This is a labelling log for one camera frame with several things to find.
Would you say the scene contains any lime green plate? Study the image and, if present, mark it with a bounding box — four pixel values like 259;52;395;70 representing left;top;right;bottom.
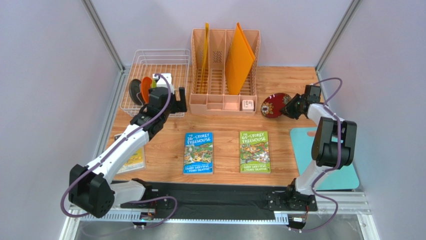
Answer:
151;78;157;88

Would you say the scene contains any red floral plate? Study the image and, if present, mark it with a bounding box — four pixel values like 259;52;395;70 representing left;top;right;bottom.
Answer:
260;92;292;119

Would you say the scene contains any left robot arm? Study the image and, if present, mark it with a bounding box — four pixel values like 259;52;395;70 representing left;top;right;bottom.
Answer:
64;86;187;218

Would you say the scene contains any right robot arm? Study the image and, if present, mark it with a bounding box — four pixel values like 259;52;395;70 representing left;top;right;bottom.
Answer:
261;93;357;211

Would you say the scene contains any orange plate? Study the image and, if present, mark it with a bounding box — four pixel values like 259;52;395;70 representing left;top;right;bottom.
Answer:
140;76;153;104

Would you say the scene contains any black plate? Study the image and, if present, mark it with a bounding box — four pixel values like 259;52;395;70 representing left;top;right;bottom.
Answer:
128;78;145;106

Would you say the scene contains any pink plastic file organizer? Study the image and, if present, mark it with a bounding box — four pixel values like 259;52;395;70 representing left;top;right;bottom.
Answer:
188;28;258;116

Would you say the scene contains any white power adapter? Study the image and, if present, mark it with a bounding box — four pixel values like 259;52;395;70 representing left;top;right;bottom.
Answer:
241;99;255;112

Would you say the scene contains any blue treehouse book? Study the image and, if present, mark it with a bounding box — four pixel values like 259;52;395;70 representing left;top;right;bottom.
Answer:
182;132;214;175

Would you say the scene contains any green treehouse book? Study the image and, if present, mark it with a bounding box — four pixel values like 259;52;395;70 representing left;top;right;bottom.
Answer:
239;131;272;174

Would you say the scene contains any yellow book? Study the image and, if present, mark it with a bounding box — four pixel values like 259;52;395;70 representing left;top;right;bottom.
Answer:
117;146;146;175

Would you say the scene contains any large orange folder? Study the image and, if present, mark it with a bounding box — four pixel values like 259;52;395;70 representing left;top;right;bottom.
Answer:
225;22;255;95

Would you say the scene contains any thin orange folder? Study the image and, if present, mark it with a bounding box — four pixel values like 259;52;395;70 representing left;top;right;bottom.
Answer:
200;22;210;94

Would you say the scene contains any teal cutting board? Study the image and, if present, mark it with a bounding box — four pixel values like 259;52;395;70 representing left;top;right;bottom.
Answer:
289;127;360;191

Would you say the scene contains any black base mat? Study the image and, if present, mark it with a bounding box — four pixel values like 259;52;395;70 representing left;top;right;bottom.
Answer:
111;179;319;221

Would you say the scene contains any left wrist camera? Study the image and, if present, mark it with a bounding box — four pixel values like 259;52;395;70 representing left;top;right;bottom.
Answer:
152;73;174;91

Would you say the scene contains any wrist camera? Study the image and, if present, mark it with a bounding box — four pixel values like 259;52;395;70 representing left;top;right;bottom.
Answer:
304;85;321;104
152;73;174;91

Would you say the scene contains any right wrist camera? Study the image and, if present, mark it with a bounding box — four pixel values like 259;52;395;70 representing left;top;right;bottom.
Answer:
304;85;321;104

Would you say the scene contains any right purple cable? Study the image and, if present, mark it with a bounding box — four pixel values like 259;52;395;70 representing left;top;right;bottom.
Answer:
287;77;344;233

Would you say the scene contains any white wire dish rack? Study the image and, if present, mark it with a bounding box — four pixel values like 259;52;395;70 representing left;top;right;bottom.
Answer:
120;48;191;117

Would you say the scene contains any aluminium frame rail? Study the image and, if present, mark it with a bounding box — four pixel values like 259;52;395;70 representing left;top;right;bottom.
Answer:
82;190;371;224

